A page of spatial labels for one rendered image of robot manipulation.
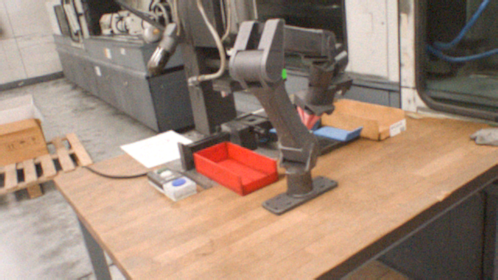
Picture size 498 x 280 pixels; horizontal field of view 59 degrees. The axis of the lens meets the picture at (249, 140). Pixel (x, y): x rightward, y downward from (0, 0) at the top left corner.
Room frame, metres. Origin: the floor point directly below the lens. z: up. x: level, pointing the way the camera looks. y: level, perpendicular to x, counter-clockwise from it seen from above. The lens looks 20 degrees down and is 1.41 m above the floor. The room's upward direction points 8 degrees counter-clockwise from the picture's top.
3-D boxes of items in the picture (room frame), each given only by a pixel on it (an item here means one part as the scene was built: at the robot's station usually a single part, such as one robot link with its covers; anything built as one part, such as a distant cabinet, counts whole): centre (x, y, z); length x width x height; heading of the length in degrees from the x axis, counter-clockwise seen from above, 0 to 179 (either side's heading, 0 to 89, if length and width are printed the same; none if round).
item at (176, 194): (1.08, 0.21, 0.90); 0.07 x 0.07 x 0.06; 32
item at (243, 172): (1.14, 0.05, 0.93); 0.25 x 0.12 x 0.06; 32
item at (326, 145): (1.31, -0.23, 0.91); 0.17 x 0.16 x 0.02; 122
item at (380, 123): (1.38, -0.38, 0.93); 0.25 x 0.13 x 0.08; 32
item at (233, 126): (1.39, -0.03, 0.98); 0.20 x 0.10 x 0.01; 122
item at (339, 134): (1.30, -0.28, 0.93); 0.15 x 0.07 x 0.03; 35
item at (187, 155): (1.26, 0.18, 0.95); 0.06 x 0.03 x 0.09; 122
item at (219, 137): (1.29, 0.13, 0.95); 0.15 x 0.03 x 0.10; 122
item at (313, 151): (0.98, -0.11, 1.00); 0.09 x 0.06 x 0.06; 49
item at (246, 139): (1.39, -0.03, 0.94); 0.20 x 0.10 x 0.07; 122
